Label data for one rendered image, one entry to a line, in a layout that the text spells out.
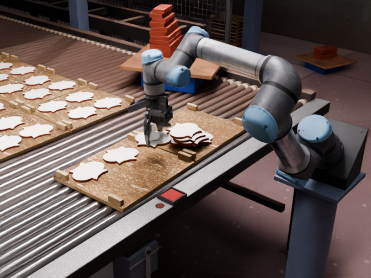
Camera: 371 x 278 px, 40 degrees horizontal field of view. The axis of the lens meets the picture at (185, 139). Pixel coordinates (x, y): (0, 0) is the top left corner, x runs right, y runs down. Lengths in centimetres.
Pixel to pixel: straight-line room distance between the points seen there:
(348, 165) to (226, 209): 149
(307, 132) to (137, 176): 64
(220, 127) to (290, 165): 59
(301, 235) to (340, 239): 109
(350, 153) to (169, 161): 70
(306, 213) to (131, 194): 74
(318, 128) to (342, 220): 164
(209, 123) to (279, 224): 118
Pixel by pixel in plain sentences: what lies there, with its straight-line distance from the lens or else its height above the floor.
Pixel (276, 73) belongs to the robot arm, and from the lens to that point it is 151.
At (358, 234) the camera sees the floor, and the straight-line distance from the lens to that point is 335.
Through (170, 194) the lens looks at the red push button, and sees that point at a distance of 180.
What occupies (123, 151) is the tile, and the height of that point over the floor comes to 95.
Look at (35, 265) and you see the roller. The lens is 158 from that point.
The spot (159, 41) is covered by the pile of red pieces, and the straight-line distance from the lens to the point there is 286.
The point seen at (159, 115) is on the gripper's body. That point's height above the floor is 116.
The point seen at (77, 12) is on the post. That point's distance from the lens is 385.
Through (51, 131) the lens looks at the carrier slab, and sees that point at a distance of 228.
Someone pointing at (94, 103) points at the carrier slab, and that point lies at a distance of 251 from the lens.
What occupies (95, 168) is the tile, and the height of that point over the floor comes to 95.
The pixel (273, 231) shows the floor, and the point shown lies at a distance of 323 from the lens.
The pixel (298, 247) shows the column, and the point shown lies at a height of 54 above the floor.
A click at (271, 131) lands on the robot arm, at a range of 147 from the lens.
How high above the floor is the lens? 191
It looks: 27 degrees down
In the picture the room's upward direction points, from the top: 1 degrees clockwise
